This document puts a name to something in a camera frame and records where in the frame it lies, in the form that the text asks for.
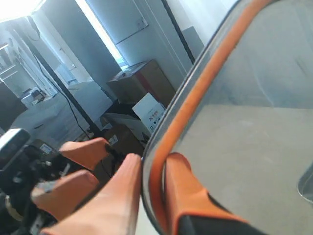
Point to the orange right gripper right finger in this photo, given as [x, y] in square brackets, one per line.
[191, 210]

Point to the white cardboard box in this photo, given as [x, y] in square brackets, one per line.
[149, 111]

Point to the stainless steel lunch box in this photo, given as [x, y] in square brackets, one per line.
[305, 185]

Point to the black stand pole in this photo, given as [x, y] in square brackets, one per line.
[63, 90]

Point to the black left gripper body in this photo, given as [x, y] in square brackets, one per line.
[22, 167]

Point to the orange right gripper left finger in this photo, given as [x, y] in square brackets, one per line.
[112, 211]

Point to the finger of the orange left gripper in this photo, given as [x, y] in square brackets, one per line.
[59, 198]
[87, 153]

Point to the dark lid with orange seal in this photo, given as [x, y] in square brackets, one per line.
[243, 118]

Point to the brown cardboard box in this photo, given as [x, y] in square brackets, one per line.
[133, 83]

